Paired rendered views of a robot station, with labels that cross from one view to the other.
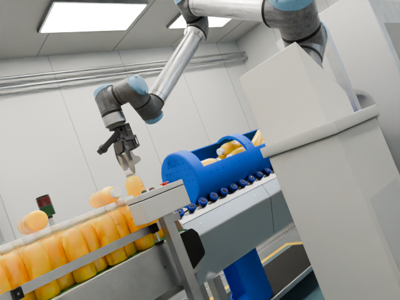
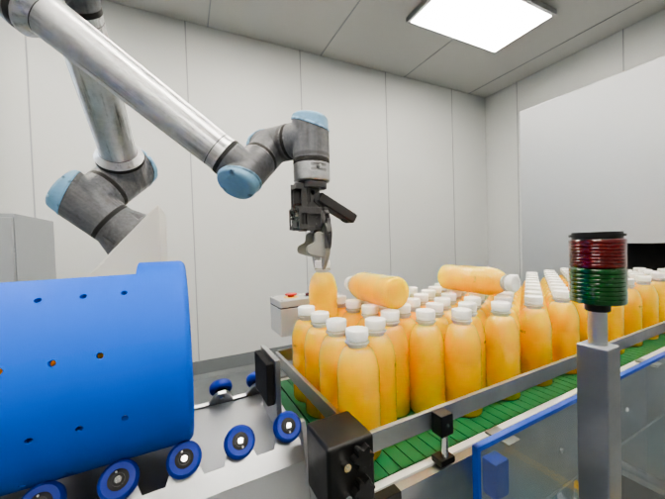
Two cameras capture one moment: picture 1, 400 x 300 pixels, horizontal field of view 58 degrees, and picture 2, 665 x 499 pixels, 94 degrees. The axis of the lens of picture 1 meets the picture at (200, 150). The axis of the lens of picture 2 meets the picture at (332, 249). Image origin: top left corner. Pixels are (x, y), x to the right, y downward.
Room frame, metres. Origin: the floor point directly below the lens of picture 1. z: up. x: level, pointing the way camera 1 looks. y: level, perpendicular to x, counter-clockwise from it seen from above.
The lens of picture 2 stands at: (2.24, 0.53, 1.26)
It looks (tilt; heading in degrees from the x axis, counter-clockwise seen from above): 1 degrees down; 195
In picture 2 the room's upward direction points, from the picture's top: 2 degrees counter-clockwise
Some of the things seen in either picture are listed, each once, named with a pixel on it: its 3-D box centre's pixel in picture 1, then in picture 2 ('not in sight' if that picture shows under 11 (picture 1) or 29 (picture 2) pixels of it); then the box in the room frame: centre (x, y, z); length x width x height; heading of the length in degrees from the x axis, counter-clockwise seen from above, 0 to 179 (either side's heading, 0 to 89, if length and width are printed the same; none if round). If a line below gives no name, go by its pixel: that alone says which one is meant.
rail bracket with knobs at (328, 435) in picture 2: not in sight; (338, 462); (1.83, 0.42, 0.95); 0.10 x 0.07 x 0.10; 42
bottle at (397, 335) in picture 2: not in sight; (391, 363); (1.58, 0.48, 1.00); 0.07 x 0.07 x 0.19
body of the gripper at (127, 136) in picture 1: (122, 138); (310, 208); (1.51, 0.28, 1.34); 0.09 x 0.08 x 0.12; 132
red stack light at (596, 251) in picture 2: (44, 202); (596, 252); (1.72, 0.78, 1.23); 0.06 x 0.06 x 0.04
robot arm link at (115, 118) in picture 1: (114, 121); (312, 174); (1.51, 0.29, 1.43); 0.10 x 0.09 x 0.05; 42
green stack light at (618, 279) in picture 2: (47, 211); (597, 284); (1.72, 0.78, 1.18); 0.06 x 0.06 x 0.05
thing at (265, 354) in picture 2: not in sight; (266, 385); (1.71, 0.25, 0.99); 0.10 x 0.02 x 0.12; 42
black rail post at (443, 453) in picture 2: not in sight; (442, 436); (1.72, 0.56, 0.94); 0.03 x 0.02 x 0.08; 132
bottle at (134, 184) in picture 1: (138, 195); (323, 305); (1.49, 0.30, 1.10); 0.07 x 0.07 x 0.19
